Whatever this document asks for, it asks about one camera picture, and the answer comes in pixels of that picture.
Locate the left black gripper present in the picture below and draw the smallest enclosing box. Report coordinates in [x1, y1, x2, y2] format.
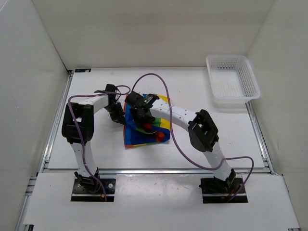
[104, 102, 126, 125]

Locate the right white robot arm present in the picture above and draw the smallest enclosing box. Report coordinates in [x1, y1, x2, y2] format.
[125, 91, 236, 193]

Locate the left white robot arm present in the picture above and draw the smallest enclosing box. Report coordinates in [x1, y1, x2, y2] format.
[62, 84, 126, 193]

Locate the small black corner label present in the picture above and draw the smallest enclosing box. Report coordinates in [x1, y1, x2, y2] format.
[75, 68, 91, 73]

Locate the white perforated plastic basket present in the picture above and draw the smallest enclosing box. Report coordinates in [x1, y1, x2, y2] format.
[206, 54, 261, 105]

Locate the aluminium front rail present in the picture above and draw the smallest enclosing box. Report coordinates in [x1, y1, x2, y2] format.
[99, 167, 271, 175]

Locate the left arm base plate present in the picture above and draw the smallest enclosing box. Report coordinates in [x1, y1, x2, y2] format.
[71, 172, 116, 203]

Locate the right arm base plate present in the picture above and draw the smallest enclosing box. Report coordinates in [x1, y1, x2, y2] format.
[199, 178, 243, 204]

